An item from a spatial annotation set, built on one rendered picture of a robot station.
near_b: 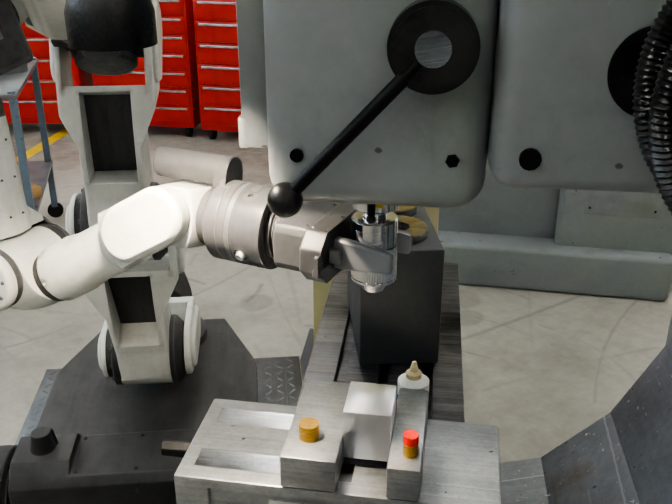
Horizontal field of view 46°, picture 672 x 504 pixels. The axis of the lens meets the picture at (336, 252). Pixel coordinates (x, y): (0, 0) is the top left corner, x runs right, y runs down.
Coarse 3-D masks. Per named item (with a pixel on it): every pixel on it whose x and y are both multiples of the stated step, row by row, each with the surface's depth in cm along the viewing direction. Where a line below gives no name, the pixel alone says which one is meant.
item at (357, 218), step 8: (352, 216) 80; (360, 216) 79; (392, 216) 79; (352, 224) 79; (360, 224) 78; (368, 224) 78; (376, 224) 78; (384, 224) 78; (392, 224) 78; (368, 232) 78; (376, 232) 78; (384, 232) 78
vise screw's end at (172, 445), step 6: (162, 444) 94; (168, 444) 94; (174, 444) 94; (180, 444) 94; (186, 444) 94; (162, 450) 94; (168, 450) 94; (174, 450) 94; (180, 450) 94; (186, 450) 93; (174, 456) 94; (180, 456) 94
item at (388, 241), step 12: (360, 240) 79; (372, 240) 78; (384, 240) 78; (396, 240) 80; (396, 252) 80; (396, 264) 81; (360, 276) 80; (372, 276) 80; (384, 276) 80; (396, 276) 82
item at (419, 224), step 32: (416, 224) 118; (416, 256) 113; (352, 288) 128; (384, 288) 115; (416, 288) 115; (352, 320) 130; (384, 320) 117; (416, 320) 117; (384, 352) 119; (416, 352) 119
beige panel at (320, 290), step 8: (432, 208) 261; (432, 216) 262; (432, 224) 263; (320, 288) 278; (328, 288) 277; (320, 296) 279; (320, 304) 280; (320, 312) 281; (320, 320) 283; (312, 336) 305; (312, 344) 299; (304, 352) 294; (304, 360) 289; (304, 368) 284; (304, 376) 279
